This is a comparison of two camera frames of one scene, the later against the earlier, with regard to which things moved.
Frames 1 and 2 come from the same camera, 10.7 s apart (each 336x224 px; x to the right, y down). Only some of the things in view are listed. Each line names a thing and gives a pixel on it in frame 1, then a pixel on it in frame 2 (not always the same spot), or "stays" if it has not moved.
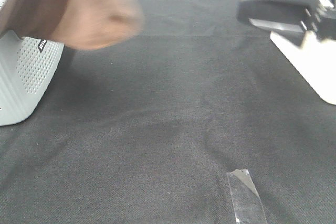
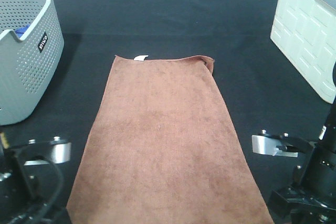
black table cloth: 145,133 stays
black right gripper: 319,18 → 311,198
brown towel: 82,10 → 165,150
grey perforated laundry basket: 27,67 stays
